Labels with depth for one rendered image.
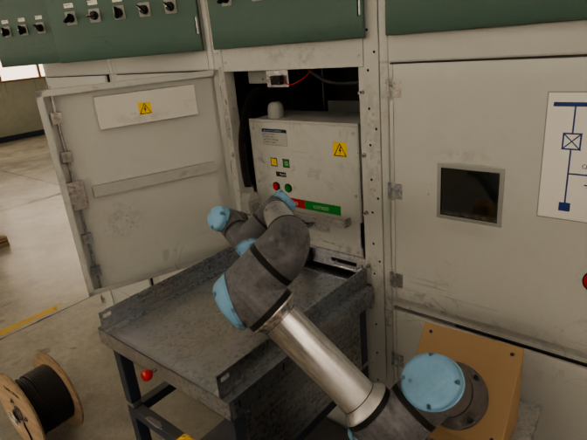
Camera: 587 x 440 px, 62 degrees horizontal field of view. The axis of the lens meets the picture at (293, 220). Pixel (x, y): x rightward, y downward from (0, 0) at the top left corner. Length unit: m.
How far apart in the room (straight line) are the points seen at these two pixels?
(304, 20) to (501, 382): 1.13
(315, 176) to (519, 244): 0.72
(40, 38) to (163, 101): 1.02
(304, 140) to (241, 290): 0.85
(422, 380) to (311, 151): 0.94
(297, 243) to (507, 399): 0.60
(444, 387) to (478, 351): 0.26
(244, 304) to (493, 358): 0.61
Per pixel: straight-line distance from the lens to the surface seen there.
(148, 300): 1.76
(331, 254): 1.80
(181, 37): 1.96
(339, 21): 1.51
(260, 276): 0.99
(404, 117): 1.43
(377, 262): 1.65
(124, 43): 2.08
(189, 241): 2.01
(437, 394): 1.05
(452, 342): 1.30
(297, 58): 1.64
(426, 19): 1.38
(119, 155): 1.87
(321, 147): 1.69
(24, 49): 2.82
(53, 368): 2.59
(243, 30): 1.76
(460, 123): 1.37
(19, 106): 13.00
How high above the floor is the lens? 1.67
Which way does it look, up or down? 21 degrees down
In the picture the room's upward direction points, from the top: 5 degrees counter-clockwise
